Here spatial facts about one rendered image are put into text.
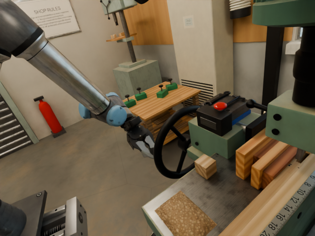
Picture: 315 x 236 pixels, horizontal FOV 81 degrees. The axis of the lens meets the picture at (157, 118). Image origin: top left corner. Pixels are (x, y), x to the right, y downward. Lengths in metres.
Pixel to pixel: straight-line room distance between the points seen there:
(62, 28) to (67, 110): 1.17
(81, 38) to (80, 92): 2.58
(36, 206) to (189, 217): 0.49
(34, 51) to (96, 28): 2.70
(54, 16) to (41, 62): 2.54
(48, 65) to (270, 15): 0.49
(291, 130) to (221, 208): 0.19
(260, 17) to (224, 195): 0.32
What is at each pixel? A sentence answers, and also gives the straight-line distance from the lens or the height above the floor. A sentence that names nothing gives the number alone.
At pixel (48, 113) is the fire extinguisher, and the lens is 2.99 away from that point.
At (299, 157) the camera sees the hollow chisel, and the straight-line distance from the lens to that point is 0.44.
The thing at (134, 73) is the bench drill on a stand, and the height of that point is 0.66.
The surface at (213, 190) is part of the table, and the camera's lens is 0.43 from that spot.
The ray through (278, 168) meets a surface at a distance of 0.42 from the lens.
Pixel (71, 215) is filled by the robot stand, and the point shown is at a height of 0.77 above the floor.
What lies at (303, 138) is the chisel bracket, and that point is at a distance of 0.38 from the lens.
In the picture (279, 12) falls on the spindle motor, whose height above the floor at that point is 1.21.
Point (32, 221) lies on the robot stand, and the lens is 0.69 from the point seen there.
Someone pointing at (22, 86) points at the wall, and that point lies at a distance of 3.07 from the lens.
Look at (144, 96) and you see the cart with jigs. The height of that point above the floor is 0.56.
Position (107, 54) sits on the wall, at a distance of 3.27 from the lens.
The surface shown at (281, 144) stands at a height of 0.95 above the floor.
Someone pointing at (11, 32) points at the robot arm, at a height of 1.27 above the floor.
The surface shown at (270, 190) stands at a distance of 0.39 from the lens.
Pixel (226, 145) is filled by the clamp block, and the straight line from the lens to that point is 0.47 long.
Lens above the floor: 1.24
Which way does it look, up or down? 29 degrees down
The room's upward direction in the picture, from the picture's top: 14 degrees counter-clockwise
